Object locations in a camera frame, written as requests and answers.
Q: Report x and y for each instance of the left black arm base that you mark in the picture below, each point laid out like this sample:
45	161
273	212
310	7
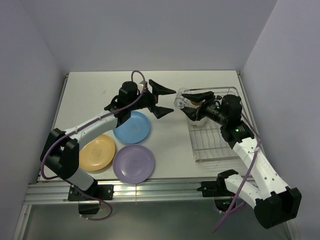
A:
92	200

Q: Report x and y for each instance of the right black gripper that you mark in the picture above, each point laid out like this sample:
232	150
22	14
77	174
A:
193	113

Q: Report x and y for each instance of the metal wire dish rack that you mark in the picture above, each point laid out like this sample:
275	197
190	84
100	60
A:
207	142

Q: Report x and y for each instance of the flower patterned small dish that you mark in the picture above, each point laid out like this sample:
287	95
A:
198	123

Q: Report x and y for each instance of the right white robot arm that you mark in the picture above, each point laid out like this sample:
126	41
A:
272	199

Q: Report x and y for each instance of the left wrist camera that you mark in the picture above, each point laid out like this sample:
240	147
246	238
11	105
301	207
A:
143	85

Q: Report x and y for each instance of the purple plastic plate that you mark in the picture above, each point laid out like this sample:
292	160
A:
133	164

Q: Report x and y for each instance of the aluminium mounting rail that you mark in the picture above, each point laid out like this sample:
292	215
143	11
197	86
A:
153	190

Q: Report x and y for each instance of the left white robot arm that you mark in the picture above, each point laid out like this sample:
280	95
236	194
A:
61	152

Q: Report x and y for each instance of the blue plastic plate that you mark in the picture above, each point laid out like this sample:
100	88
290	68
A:
134	130

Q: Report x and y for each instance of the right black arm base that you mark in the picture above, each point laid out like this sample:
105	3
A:
217	188

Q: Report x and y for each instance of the orange plastic plate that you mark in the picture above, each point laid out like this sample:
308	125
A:
97	154

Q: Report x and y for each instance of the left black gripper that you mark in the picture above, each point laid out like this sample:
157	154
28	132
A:
157	90

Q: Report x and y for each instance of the small clear glass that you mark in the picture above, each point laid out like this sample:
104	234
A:
180	102

